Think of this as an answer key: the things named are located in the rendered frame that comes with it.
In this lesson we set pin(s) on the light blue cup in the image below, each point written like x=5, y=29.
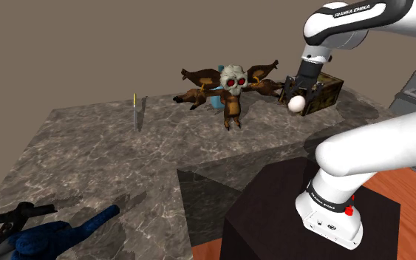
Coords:
x=216, y=102

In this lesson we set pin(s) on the white egg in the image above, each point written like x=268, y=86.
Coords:
x=296, y=104

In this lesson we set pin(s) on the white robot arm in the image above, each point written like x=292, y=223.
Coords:
x=369, y=147

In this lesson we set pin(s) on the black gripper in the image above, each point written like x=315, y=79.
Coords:
x=309, y=74

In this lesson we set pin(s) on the brown winged skull-head monster figure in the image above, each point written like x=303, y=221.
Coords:
x=232, y=102

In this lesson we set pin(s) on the dark robot stand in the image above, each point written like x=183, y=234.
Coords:
x=265, y=216

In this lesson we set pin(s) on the dark wooden crate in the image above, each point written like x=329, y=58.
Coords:
x=328, y=90

